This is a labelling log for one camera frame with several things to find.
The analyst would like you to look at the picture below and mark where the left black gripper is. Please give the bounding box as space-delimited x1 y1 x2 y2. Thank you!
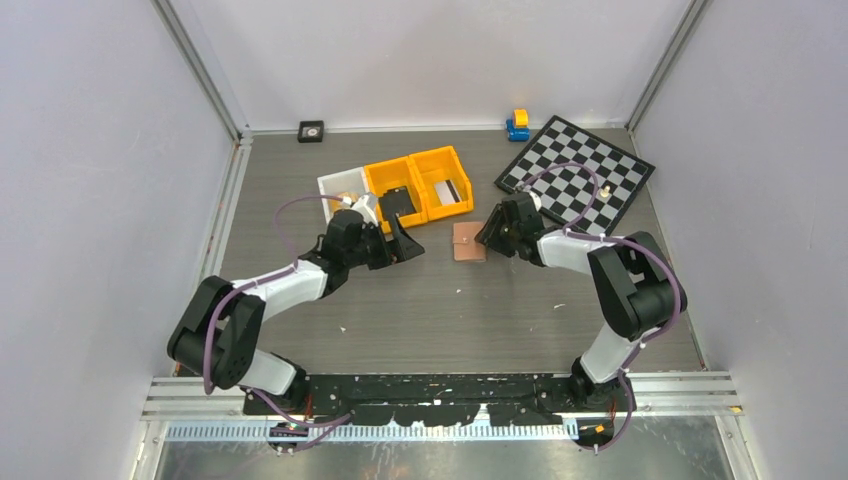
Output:
345 215 423 270

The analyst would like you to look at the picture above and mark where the tan leather card holder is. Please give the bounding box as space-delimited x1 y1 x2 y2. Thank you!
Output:
452 221 487 262

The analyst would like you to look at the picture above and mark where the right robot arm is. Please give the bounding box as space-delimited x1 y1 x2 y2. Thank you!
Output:
475 192 687 411

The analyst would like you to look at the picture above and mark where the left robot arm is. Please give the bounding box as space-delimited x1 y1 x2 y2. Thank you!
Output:
166 210 425 414

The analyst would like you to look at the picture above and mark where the black card in bin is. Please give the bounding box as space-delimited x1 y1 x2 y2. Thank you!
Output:
379 186 418 219

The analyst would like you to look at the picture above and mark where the white striped card in bin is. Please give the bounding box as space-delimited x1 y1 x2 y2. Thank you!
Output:
433 180 462 206

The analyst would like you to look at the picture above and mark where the gold card in white bin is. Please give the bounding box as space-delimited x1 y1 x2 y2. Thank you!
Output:
328 192 359 214

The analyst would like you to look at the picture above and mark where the left orange plastic bin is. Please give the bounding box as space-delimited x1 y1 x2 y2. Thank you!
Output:
365 156 428 233

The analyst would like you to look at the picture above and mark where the orange plastic bin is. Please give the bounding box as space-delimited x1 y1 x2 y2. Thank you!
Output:
365 156 428 233
410 146 474 221

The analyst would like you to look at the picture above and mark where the white plastic bin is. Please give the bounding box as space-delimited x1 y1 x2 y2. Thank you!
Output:
317 167 373 223

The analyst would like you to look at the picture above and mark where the black and white chessboard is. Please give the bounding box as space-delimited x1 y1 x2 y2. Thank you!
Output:
494 115 655 235

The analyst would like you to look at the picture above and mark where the right orange plastic bin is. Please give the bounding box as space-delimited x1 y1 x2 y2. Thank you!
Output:
410 146 474 221

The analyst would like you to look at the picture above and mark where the blue and yellow toy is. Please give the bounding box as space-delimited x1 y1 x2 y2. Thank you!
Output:
505 109 530 142

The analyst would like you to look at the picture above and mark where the small black square device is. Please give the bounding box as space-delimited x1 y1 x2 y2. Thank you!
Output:
297 120 325 143

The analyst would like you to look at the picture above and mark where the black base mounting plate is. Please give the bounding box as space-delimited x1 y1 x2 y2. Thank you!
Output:
243 373 628 427

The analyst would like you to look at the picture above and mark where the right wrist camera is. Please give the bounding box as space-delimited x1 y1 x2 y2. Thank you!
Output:
519 187 542 212

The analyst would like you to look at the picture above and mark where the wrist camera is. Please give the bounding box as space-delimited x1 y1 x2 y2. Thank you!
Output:
519 187 542 212
351 192 380 226

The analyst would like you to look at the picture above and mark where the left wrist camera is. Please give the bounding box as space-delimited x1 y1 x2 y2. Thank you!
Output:
351 192 380 226

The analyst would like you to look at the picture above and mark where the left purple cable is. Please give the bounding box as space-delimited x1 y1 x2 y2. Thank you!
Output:
202 193 352 453

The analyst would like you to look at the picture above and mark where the aluminium front rail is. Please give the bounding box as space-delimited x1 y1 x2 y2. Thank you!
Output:
140 370 745 423

